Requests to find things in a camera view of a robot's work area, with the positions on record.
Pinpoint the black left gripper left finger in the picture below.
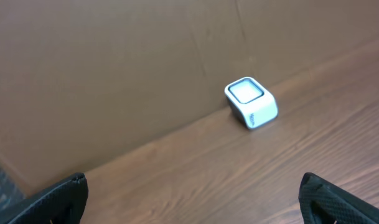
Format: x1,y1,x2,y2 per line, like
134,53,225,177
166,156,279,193
0,172,88,224

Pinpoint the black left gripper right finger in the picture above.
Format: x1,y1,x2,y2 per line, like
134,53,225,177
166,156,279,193
298,172,379,224

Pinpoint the white barcode scanner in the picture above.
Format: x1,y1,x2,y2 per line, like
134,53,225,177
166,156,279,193
224,77,279,130

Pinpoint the grey plastic mesh basket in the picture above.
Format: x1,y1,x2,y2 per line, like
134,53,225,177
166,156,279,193
0,167,26,211

